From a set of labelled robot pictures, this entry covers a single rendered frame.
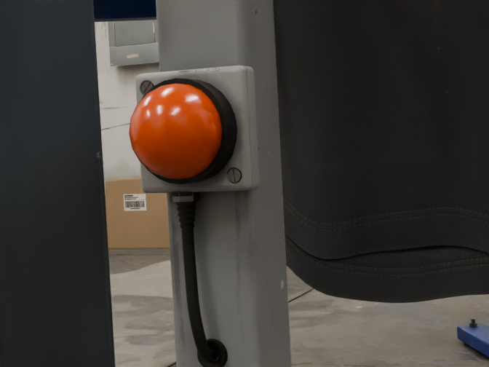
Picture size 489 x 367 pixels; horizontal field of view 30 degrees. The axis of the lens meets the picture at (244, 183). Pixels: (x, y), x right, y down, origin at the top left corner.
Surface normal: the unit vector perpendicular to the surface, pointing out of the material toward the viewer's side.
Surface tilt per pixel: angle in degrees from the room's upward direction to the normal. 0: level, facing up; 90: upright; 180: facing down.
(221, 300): 90
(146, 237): 92
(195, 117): 81
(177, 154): 118
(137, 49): 90
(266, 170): 90
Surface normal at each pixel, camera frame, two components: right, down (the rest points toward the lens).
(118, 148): -0.40, 0.07
